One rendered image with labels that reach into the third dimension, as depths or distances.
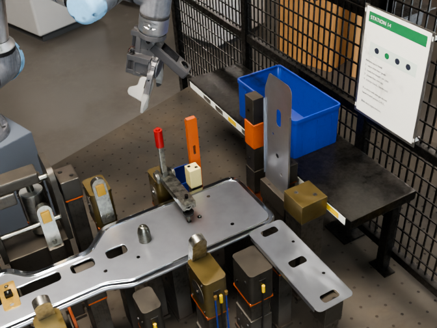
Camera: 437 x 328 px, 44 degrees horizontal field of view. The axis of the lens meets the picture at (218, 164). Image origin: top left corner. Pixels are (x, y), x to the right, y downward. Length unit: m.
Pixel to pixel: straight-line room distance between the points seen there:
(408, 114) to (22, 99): 3.32
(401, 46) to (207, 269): 0.70
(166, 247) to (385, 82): 0.69
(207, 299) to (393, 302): 0.62
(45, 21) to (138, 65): 3.72
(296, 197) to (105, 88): 2.99
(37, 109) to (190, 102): 1.84
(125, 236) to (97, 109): 2.62
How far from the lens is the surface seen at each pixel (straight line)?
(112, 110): 3.94
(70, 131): 3.80
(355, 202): 1.45
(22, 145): 1.73
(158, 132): 1.41
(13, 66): 1.75
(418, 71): 1.38
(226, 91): 1.92
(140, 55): 1.43
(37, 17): 5.08
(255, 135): 1.58
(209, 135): 2.28
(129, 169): 2.15
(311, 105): 1.71
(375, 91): 1.51
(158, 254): 1.36
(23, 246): 1.54
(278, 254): 1.34
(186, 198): 1.38
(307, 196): 1.41
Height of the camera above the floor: 1.97
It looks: 37 degrees down
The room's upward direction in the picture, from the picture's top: 4 degrees counter-clockwise
